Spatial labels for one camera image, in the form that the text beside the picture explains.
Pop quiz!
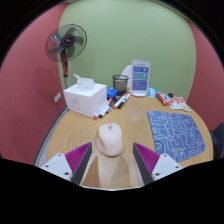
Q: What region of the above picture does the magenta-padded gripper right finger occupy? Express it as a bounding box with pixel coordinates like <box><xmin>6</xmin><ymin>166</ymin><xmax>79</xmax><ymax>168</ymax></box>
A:
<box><xmin>132</xmin><ymin>142</ymin><xmax>184</xmax><ymax>186</ymax></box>

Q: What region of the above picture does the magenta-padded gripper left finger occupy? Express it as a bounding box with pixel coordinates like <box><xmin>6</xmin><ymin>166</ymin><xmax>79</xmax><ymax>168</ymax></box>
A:
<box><xmin>39</xmin><ymin>142</ymin><xmax>93</xmax><ymax>186</ymax></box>

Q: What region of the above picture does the pale pink computer mouse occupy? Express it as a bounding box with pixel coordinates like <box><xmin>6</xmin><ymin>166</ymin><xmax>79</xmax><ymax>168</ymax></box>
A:
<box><xmin>96</xmin><ymin>122</ymin><xmax>125</xmax><ymax>157</ymax></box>

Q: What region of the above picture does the blue patterned mouse pad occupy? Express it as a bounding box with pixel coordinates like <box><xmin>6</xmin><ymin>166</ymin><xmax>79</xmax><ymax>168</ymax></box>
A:
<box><xmin>147</xmin><ymin>109</ymin><xmax>207</xmax><ymax>163</ymax></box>

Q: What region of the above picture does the orange snack packet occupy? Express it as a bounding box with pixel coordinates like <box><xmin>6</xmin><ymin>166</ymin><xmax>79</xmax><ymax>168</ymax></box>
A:
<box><xmin>155</xmin><ymin>92</ymin><xmax>175</xmax><ymax>106</ymax></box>

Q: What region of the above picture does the red white snack packet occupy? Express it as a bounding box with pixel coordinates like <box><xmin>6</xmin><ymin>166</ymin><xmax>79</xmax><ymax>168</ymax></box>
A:
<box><xmin>172</xmin><ymin>96</ymin><xmax>186</xmax><ymax>105</ymax></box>

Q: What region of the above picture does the white marker red cap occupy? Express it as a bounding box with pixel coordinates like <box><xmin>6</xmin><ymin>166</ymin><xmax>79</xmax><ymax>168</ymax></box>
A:
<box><xmin>112</xmin><ymin>92</ymin><xmax>129</xmax><ymax>110</ymax></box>
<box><xmin>92</xmin><ymin>97</ymin><xmax>114</xmax><ymax>120</ymax></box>

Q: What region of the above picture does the white tissue box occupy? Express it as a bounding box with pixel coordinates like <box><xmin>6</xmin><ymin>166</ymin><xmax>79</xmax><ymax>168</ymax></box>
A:
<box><xmin>63</xmin><ymin>73</ymin><xmax>108</xmax><ymax>119</ymax></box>

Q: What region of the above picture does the light blue snack packet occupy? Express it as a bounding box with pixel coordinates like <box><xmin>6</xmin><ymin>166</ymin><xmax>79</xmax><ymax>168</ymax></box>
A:
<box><xmin>146</xmin><ymin>87</ymin><xmax>163</xmax><ymax>99</ymax></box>

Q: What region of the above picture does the blue box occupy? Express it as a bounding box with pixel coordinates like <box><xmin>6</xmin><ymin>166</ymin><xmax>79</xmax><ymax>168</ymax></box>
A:
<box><xmin>106</xmin><ymin>87</ymin><xmax>118</xmax><ymax>100</ymax></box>

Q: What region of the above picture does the white blue sign stand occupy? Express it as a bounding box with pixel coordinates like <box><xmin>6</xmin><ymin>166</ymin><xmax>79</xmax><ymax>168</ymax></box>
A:
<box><xmin>129</xmin><ymin>59</ymin><xmax>151</xmax><ymax>98</ymax></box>

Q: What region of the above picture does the black mesh pen cup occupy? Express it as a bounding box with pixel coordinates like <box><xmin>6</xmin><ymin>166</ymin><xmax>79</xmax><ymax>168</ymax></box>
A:
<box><xmin>112</xmin><ymin>74</ymin><xmax>130</xmax><ymax>97</ymax></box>

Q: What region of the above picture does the white chair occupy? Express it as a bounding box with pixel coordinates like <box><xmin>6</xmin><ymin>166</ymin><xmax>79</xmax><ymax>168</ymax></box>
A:
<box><xmin>120</xmin><ymin>64</ymin><xmax>133</xmax><ymax>88</ymax></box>

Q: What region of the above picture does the red black standing fan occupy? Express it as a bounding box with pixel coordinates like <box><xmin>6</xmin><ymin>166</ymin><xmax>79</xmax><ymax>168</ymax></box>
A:
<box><xmin>44</xmin><ymin>23</ymin><xmax>88</xmax><ymax>89</ymax></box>

